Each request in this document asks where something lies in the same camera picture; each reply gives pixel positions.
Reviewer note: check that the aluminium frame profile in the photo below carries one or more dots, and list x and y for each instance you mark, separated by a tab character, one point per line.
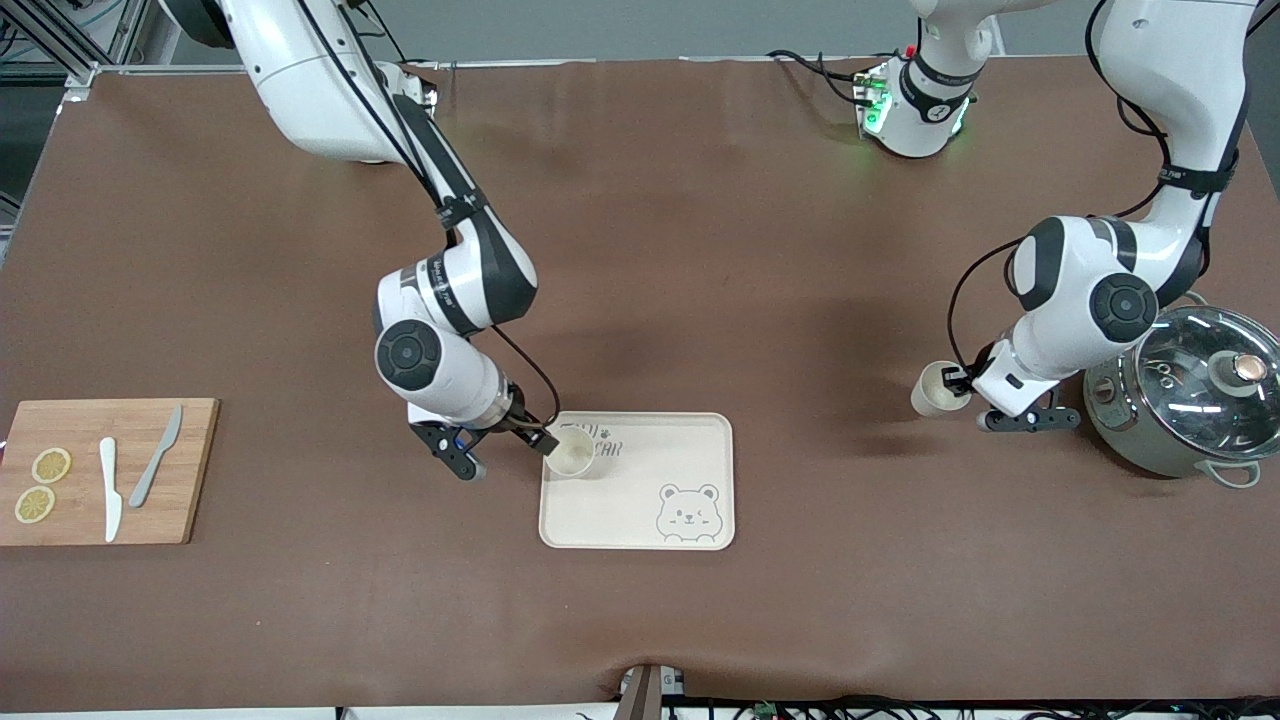
78	80

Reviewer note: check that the glass pot lid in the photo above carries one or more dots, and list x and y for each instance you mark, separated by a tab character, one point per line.
1190	400

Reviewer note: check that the white IKEA cup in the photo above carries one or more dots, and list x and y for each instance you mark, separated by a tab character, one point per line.
574	458
932	395

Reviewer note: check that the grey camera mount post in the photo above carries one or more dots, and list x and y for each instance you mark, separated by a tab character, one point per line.
645	695

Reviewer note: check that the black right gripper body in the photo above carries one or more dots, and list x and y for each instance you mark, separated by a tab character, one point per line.
517	421

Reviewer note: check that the grey plastic knife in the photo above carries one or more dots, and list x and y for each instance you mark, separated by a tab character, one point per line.
150	470

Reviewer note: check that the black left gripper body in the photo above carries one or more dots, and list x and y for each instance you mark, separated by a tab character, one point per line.
978	366

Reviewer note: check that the brown table cover mat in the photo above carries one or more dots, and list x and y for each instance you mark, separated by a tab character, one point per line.
700	250

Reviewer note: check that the white plastic knife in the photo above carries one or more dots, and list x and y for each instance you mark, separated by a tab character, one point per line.
110	490

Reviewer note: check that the yellow lemon slice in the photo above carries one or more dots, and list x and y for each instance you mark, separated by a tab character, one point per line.
35	504
51	465

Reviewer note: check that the grey-green electric pot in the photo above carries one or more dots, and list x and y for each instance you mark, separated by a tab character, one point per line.
1120	440

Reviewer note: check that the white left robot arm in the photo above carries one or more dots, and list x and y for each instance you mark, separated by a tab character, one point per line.
1170	60

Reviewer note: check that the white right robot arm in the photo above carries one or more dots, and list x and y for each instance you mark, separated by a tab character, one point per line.
300	80

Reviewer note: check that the cream bear print tray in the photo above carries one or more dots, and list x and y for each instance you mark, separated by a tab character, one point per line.
620	515

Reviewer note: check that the wooden cutting board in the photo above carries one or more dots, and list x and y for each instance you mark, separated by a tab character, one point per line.
190	470

